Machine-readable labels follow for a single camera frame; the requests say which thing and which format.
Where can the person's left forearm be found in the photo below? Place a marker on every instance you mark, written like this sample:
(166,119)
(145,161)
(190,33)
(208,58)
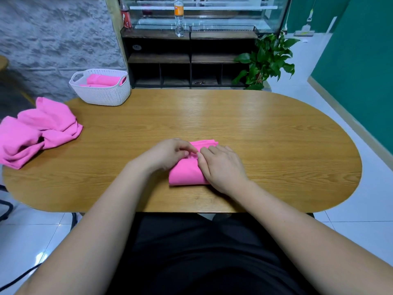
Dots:
(86,242)

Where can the clear bottle with orange label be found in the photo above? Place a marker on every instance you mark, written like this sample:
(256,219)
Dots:
(179,15)

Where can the person's left hand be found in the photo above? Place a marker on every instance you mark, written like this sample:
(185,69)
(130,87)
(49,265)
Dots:
(163,155)

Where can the green potted plant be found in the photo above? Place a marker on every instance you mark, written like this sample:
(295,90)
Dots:
(267,61)

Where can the pile of pink cloths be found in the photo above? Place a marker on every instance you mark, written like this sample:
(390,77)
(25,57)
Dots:
(37,132)

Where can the dark wooden shelf cabinet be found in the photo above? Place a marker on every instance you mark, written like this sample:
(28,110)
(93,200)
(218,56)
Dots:
(159,58)

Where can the pink towel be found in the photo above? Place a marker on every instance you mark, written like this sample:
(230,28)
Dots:
(187,172)
(92,86)
(104,80)

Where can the white woven plastic basket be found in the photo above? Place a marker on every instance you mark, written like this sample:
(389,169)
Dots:
(101,95)

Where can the person's right hand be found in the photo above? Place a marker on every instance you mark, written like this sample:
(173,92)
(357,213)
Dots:
(222,169)

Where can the red label cola bottle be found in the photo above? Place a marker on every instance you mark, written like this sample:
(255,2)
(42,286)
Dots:
(126,18)

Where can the white mop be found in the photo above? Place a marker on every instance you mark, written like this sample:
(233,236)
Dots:
(305,32)

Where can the person's right forearm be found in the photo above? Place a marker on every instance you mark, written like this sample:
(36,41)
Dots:
(319,242)

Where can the small round wooden side table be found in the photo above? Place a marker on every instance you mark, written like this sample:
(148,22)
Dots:
(3,62)

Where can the glass display case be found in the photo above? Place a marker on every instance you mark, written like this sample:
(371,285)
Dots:
(209,12)

